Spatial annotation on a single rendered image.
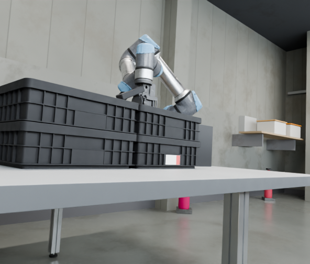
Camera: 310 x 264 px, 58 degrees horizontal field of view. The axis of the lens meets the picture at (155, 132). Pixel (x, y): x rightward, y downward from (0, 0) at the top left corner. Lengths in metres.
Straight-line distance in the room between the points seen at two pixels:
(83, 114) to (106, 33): 2.94
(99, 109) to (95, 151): 0.13
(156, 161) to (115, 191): 0.54
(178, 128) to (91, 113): 0.42
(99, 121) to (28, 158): 0.24
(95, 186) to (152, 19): 3.90
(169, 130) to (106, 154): 0.32
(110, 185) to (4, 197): 0.18
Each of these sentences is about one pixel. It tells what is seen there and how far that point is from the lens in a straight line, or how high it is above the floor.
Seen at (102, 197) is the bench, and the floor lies 0.67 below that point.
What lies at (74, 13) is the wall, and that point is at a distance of 3.60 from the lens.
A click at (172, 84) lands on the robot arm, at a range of 1.62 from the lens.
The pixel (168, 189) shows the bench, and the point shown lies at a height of 0.68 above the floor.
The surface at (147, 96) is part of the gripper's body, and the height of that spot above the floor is 0.99.
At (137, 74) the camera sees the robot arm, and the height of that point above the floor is 1.07.
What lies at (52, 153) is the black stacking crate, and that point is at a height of 0.74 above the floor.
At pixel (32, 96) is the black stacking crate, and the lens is 0.79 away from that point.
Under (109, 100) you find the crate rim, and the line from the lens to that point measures 0.90.
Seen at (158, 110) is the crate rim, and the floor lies 0.92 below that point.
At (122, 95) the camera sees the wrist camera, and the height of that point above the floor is 0.97.
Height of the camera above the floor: 0.76
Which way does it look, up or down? 4 degrees up
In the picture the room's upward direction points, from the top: 3 degrees clockwise
